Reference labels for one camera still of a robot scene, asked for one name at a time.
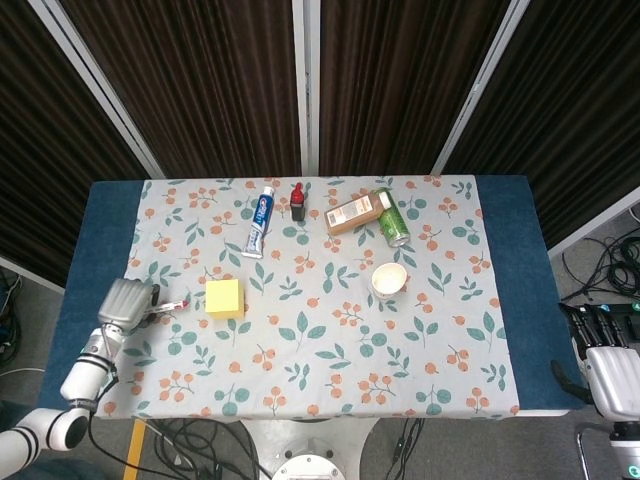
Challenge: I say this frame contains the white paper cup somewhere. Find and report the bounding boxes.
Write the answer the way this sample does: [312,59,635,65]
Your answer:
[370,262,409,300]

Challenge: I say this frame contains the yellow cube block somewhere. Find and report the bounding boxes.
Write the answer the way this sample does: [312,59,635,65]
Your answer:
[205,278,247,319]

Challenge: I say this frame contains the black equipment box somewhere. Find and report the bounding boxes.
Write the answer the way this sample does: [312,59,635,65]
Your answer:
[594,301,640,347]

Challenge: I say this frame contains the brown juice bottle white cap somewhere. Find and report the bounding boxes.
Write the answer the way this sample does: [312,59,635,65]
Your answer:
[324,191,392,236]

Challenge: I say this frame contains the black cable with green light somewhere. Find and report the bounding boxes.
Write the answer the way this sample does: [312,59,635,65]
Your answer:
[392,417,424,469]

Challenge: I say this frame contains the yellow floor tape strip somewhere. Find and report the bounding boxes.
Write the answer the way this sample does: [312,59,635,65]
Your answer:
[123,418,149,480]

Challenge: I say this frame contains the green drink can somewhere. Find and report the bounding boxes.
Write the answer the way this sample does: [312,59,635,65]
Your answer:
[377,187,412,249]

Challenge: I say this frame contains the dark curtain partition panel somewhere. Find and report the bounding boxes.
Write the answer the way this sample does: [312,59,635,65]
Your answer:
[0,0,166,296]
[304,0,531,176]
[57,0,309,179]
[439,0,640,256]

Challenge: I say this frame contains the floral leaf fruit tablecloth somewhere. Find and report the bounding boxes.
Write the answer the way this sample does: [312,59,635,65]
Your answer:
[94,174,521,419]

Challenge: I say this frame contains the white marker pen red caps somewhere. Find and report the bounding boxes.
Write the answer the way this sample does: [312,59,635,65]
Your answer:
[149,299,190,316]

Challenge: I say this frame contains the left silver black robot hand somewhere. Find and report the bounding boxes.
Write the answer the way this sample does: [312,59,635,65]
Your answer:
[97,278,162,334]

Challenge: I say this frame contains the black ink bottle red cap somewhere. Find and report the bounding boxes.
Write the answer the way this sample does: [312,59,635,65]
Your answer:
[290,182,307,223]

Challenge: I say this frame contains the blue table cover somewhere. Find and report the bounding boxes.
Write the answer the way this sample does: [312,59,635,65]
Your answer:
[37,174,586,419]

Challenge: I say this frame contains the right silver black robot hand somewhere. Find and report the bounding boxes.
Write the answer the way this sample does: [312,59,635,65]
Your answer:
[549,301,640,422]

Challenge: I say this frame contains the blue white toothpaste tube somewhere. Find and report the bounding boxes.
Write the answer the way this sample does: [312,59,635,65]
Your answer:
[241,186,275,259]

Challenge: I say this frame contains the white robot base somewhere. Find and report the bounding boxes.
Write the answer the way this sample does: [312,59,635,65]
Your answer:
[238,417,382,480]

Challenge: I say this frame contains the black cable bundle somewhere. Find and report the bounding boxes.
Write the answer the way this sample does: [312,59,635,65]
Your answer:
[0,267,25,364]
[562,219,640,302]
[88,414,274,480]

